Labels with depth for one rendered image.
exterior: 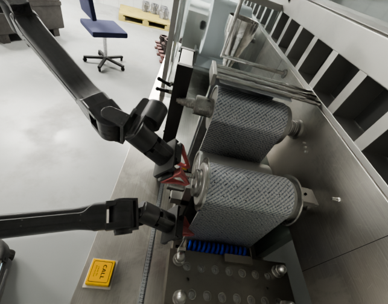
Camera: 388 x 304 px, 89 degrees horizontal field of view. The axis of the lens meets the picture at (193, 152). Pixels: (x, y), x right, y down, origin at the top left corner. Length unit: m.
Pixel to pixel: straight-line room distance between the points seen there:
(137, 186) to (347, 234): 0.74
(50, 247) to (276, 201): 1.61
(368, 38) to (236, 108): 0.37
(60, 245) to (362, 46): 1.92
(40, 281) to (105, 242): 1.01
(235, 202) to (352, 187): 0.27
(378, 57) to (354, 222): 0.39
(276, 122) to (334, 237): 0.34
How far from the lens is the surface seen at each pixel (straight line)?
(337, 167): 0.64
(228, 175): 0.52
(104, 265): 0.79
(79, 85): 0.53
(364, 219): 0.58
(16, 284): 1.84
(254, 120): 0.65
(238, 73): 0.70
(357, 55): 0.74
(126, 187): 0.93
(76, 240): 1.83
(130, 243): 0.83
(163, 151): 0.47
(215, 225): 0.62
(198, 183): 0.51
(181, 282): 0.68
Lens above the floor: 1.68
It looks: 44 degrees down
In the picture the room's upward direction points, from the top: 20 degrees clockwise
